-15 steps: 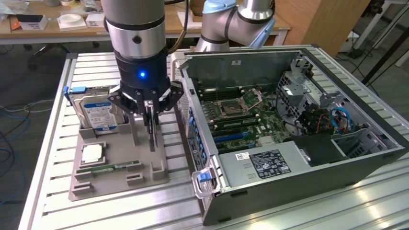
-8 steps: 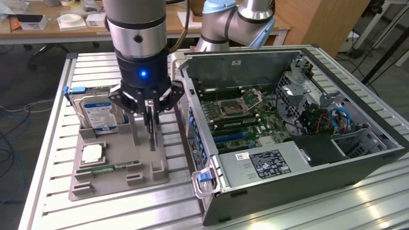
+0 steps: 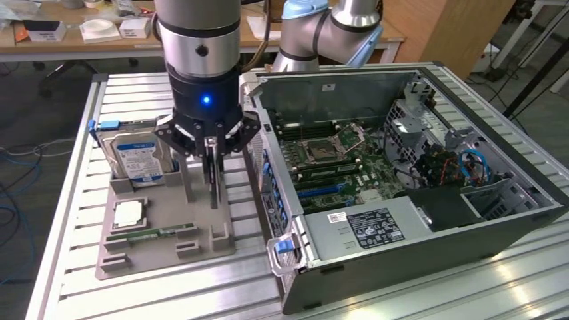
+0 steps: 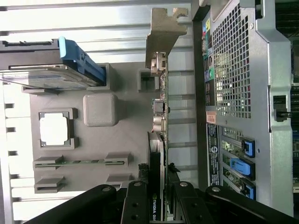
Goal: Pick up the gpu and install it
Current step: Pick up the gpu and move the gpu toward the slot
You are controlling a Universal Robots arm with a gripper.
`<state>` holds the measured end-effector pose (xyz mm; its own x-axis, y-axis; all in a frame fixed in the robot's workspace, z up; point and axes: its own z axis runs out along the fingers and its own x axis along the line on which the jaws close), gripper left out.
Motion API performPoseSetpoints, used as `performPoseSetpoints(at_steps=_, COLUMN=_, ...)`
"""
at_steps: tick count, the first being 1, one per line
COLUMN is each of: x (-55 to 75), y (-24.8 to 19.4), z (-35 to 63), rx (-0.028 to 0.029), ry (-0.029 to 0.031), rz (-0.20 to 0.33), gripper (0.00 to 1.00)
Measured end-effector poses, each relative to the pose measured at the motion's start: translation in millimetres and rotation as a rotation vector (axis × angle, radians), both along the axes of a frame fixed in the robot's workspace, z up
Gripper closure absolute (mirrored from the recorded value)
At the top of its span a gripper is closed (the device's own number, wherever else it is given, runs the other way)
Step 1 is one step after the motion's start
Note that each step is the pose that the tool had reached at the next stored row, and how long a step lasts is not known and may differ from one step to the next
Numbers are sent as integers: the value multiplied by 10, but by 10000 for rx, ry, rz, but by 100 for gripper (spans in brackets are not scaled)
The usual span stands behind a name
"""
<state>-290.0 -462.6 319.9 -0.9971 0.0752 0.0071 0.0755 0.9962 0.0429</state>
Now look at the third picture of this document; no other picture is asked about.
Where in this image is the green motherboard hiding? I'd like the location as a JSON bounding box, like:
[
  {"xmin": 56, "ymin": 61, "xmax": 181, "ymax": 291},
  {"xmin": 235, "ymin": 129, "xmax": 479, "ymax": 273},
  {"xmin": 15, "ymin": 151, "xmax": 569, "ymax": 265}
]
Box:
[{"xmin": 265, "ymin": 111, "xmax": 413, "ymax": 216}]

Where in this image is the blue data wire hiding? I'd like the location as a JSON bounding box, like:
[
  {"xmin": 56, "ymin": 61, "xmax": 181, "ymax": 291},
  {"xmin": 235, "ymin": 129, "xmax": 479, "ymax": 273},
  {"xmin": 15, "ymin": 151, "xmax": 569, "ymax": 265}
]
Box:
[{"xmin": 460, "ymin": 148, "xmax": 493, "ymax": 185}]

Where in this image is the white-latch RAM slot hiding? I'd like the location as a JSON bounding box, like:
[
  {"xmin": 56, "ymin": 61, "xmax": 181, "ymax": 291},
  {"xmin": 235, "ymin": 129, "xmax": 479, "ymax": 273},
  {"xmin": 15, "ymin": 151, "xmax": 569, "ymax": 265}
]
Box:
[
  {"xmin": 276, "ymin": 118, "xmax": 337, "ymax": 129},
  {"xmin": 276, "ymin": 126, "xmax": 339, "ymax": 137}
]

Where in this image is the hard disk in blue carrier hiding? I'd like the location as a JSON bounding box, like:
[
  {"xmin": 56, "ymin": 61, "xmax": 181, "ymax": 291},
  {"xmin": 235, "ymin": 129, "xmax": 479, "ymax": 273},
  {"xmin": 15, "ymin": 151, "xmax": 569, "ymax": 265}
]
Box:
[{"xmin": 87, "ymin": 114, "xmax": 175, "ymax": 188}]

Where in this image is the CPU socket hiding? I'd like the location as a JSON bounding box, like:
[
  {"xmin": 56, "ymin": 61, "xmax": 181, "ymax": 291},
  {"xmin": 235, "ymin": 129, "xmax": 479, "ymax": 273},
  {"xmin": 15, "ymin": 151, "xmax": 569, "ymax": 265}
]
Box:
[{"xmin": 301, "ymin": 138, "xmax": 344, "ymax": 165}]

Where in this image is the silver CPU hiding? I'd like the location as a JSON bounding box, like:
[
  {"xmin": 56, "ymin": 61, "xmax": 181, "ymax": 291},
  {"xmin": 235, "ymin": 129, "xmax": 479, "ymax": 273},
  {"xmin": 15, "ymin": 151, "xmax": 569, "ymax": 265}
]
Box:
[{"xmin": 113, "ymin": 201, "xmax": 147, "ymax": 227}]

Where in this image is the green RAM stick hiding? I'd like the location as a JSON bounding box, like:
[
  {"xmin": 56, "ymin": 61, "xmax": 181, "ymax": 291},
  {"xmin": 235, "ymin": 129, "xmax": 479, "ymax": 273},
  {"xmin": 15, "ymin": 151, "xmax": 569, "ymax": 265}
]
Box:
[
  {"xmin": 297, "ymin": 161, "xmax": 363, "ymax": 179},
  {"xmin": 105, "ymin": 223, "xmax": 197, "ymax": 245}
]

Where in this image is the black stand pole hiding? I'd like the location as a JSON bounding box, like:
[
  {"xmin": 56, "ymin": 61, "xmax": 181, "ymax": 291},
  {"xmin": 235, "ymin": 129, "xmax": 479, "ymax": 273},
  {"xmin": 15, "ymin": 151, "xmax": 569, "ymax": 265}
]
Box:
[{"xmin": 501, "ymin": 6, "xmax": 569, "ymax": 119}]

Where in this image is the drive power wire bundle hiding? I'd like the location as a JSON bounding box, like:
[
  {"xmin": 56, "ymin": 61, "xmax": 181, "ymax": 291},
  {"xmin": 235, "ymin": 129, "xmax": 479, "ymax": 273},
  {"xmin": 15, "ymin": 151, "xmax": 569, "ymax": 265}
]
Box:
[{"xmin": 416, "ymin": 145, "xmax": 467, "ymax": 189}]

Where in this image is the blue expansion slot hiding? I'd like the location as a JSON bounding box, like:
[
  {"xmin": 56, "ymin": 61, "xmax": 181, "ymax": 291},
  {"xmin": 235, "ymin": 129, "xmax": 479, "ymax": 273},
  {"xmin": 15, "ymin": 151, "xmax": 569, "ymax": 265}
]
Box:
[{"xmin": 296, "ymin": 184, "xmax": 352, "ymax": 198}]

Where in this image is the black and silver PC case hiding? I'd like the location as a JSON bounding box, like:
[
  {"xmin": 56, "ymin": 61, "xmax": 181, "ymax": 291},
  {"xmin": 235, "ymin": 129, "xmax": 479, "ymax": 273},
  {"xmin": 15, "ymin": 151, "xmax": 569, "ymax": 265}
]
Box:
[{"xmin": 237, "ymin": 59, "xmax": 569, "ymax": 316}]

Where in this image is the wooden cabinet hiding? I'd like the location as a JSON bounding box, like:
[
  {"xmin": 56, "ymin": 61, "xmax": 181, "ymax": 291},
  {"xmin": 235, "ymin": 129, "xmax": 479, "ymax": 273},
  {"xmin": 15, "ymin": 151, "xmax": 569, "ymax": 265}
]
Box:
[{"xmin": 395, "ymin": 0, "xmax": 517, "ymax": 81}]

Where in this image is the small white box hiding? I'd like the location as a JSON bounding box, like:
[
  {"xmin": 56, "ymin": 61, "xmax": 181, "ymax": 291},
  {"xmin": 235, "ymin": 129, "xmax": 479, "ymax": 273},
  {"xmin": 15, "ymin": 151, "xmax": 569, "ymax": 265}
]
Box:
[{"xmin": 119, "ymin": 18, "xmax": 152, "ymax": 39}]

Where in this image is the steel socket cover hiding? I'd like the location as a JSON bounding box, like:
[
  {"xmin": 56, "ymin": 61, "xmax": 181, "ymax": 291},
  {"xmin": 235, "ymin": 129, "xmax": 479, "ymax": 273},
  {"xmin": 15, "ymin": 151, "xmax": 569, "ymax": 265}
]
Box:
[{"xmin": 333, "ymin": 122, "xmax": 371, "ymax": 151}]

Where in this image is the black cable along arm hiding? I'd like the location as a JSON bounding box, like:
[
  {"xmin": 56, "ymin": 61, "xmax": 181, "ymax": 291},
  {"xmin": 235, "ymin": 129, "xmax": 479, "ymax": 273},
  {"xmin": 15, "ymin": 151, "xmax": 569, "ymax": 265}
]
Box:
[{"xmin": 311, "ymin": 11, "xmax": 333, "ymax": 61}]

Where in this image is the cardboard box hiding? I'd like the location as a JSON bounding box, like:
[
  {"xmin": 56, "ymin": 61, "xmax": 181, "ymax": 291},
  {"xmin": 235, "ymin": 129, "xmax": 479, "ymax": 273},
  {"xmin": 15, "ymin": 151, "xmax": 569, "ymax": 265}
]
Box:
[{"xmin": 261, "ymin": 0, "xmax": 285, "ymax": 24}]

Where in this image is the grey parts rack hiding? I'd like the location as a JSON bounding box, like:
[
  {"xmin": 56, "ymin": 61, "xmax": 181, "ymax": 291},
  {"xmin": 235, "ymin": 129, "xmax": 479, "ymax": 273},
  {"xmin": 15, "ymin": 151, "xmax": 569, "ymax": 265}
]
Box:
[{"xmin": 95, "ymin": 138, "xmax": 237, "ymax": 281}]

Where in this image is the orange booklet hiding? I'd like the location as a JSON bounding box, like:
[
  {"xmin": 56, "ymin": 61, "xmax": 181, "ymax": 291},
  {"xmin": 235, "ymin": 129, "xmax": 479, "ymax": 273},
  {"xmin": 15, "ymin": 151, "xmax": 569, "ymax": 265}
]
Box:
[{"xmin": 12, "ymin": 23, "xmax": 31, "ymax": 44}]

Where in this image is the long black expansion slot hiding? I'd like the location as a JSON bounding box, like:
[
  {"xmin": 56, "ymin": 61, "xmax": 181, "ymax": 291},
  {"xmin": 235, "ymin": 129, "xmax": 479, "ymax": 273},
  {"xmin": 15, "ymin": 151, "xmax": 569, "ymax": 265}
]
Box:
[{"xmin": 296, "ymin": 175, "xmax": 355, "ymax": 188}]

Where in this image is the steel disk bay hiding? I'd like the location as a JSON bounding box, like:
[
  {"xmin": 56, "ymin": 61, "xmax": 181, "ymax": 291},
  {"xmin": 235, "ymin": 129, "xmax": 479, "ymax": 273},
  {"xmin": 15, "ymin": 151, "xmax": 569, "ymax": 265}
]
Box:
[{"xmin": 460, "ymin": 178, "xmax": 541, "ymax": 223}]

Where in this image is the grey power supply unit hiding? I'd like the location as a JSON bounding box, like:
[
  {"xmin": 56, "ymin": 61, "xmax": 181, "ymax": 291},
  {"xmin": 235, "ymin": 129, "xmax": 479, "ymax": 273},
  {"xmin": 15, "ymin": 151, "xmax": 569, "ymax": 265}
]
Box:
[{"xmin": 304, "ymin": 195, "xmax": 436, "ymax": 261}]

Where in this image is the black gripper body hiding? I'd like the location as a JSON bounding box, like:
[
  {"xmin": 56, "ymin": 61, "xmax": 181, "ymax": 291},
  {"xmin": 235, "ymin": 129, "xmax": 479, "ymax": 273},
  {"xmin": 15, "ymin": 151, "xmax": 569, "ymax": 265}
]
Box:
[{"xmin": 167, "ymin": 68, "xmax": 249, "ymax": 131}]

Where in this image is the perforated steel drive cage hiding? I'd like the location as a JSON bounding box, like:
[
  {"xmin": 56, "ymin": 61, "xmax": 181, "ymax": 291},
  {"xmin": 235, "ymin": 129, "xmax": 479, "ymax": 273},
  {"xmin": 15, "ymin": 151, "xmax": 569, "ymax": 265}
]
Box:
[{"xmin": 383, "ymin": 97, "xmax": 441, "ymax": 161}]

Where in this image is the black and white box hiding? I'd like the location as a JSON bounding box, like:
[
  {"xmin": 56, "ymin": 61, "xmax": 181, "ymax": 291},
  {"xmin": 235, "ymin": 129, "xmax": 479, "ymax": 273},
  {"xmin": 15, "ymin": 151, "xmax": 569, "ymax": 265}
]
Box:
[{"xmin": 21, "ymin": 19, "xmax": 68, "ymax": 43}]

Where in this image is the blue floor cable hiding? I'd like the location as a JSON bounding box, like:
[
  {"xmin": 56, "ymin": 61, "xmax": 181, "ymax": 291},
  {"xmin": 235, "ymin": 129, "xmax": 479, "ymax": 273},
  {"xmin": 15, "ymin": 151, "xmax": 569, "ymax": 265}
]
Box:
[{"xmin": 0, "ymin": 156, "xmax": 44, "ymax": 286}]

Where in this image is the thin cable to wrist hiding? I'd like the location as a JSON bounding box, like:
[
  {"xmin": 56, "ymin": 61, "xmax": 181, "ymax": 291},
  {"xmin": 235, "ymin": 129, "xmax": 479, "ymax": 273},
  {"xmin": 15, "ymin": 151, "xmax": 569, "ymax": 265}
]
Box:
[{"xmin": 241, "ymin": 0, "xmax": 273, "ymax": 73}]

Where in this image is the white desk frame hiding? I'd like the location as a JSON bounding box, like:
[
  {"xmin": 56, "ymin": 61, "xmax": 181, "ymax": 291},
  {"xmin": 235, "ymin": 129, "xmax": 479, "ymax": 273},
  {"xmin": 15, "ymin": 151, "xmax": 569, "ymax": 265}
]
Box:
[{"xmin": 488, "ymin": 0, "xmax": 569, "ymax": 94}]

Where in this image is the silver chipset heatsink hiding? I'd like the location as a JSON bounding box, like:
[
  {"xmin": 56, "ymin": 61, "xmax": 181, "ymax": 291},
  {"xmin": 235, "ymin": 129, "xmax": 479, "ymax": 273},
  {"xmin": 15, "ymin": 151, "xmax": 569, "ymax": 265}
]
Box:
[{"xmin": 360, "ymin": 189, "xmax": 387, "ymax": 203}]

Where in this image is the white paper sheet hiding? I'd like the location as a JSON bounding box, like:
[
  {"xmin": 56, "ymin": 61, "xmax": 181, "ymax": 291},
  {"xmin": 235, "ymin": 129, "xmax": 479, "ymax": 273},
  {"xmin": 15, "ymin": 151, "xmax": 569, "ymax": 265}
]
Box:
[{"xmin": 247, "ymin": 15, "xmax": 284, "ymax": 41}]

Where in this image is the white square tape holder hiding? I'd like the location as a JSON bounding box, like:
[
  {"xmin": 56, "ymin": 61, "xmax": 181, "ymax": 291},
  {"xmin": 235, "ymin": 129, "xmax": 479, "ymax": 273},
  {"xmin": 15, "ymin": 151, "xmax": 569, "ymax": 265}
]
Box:
[{"xmin": 79, "ymin": 19, "xmax": 123, "ymax": 45}]

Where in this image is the wooden desk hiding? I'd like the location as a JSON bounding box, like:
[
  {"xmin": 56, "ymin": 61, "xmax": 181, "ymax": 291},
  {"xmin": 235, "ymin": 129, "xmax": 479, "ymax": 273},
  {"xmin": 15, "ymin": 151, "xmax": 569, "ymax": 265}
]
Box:
[{"xmin": 0, "ymin": 0, "xmax": 407, "ymax": 73}]

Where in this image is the white floor cable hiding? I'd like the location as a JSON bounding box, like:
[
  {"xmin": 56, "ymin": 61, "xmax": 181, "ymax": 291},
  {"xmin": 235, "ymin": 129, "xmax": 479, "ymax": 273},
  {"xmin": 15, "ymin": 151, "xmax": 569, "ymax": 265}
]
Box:
[{"xmin": 0, "ymin": 138, "xmax": 75, "ymax": 157}]

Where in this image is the black office chair base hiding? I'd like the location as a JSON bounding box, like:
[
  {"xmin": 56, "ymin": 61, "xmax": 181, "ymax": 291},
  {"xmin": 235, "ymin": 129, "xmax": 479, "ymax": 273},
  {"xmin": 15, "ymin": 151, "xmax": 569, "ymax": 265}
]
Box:
[{"xmin": 35, "ymin": 58, "xmax": 101, "ymax": 98}]

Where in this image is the green low-profile graphics card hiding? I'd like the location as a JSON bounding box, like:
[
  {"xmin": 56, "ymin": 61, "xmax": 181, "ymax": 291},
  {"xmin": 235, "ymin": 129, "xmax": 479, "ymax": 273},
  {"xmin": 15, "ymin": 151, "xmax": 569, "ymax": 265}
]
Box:
[{"xmin": 201, "ymin": 136, "xmax": 223, "ymax": 210}]

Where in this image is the black-latch RAM slot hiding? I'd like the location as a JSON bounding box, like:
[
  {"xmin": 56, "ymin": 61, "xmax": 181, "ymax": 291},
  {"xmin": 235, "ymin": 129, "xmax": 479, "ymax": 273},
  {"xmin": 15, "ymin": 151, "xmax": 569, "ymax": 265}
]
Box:
[
  {"xmin": 277, "ymin": 130, "xmax": 340, "ymax": 141},
  {"xmin": 276, "ymin": 122, "xmax": 339, "ymax": 133}
]

